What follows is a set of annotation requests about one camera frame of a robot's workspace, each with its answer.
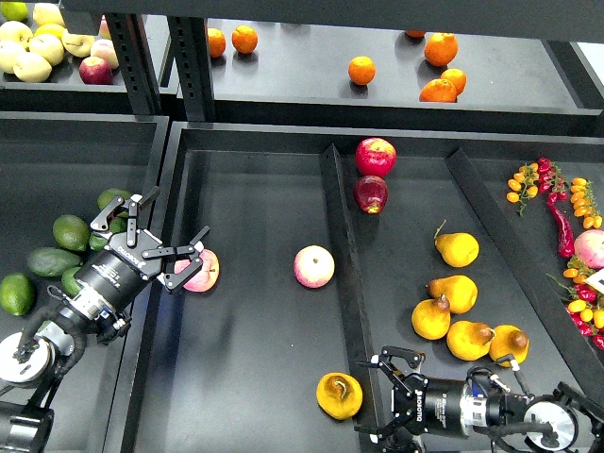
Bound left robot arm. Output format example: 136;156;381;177
1;188;210;452

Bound pink apple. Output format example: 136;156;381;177
183;249;220;293
294;245;335;289

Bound dark avocado bottom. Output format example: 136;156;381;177
37;320;54;334

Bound yellow cherry tomato vine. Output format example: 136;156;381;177
570;177;603;229

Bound orange on shelf right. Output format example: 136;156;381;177
441;68;467;95

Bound dark green avocado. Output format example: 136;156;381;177
61;266;82;297

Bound red chili pepper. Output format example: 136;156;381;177
546;193;575;259

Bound pink apple right edge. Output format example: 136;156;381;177
574;229;603;270

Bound dark red apple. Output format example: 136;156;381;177
353;176;389;214

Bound large orange on shelf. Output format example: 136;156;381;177
424;32;459;67

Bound green avocado middle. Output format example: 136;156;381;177
89;217;127;251

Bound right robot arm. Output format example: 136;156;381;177
355;346;603;452

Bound green avocado top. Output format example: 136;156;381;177
97;188;132;210

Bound green avocado upper left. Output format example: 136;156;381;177
52;214;91;252

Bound bright red apple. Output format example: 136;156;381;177
355;138;397;177

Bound red apple on shelf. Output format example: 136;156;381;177
79;56;113;85

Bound orange on shelf front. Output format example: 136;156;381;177
419;78;458;103

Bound orange on shelf centre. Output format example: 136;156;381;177
348;56;377;86

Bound orange cherry tomato vine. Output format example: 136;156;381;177
506;162;540;217

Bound yellow pear top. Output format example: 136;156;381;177
433;220;480;268

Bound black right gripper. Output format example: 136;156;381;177
354;346;472;453

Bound dark avocado left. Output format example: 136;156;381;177
26;247;82;277

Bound light green avocado far left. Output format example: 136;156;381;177
1;273;36;316

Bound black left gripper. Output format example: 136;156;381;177
75;186;210;311

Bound orange on shelf left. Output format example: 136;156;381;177
207;27;227;59

